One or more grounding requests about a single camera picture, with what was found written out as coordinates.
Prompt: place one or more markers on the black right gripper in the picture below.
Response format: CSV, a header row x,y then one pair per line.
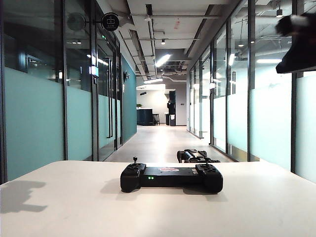
x,y
308,30

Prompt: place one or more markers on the black bar stool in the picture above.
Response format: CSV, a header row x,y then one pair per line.
x,y
156,114

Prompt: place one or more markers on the black bin with white paper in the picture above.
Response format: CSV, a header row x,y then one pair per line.
x,y
170,119

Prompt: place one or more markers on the green potted plant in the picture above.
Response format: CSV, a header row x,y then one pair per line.
x,y
139,106

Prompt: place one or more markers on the tall black cabinet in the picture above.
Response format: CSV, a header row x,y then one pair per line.
x,y
172,96

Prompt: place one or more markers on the round black hanging sign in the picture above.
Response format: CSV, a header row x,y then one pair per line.
x,y
110,21

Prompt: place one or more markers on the black remote control with joysticks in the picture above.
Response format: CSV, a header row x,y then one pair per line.
x,y
170,177

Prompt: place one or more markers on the black spiky wall ornament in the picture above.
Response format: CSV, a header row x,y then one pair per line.
x,y
126,75

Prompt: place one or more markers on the dark bar counter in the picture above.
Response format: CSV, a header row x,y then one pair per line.
x,y
144,117

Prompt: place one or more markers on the white wall switch plate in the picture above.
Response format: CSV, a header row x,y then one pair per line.
x,y
123,88

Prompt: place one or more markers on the white round wall lamp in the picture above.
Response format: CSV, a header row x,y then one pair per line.
x,y
212,86

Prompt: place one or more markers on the black quadruped robot dog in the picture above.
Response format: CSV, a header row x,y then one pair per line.
x,y
197,155

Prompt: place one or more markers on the black pendant ceiling lamp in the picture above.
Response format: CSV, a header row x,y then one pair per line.
x,y
279,11
241,44

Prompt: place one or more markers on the bright linear ceiling light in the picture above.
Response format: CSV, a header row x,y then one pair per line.
x,y
269,61

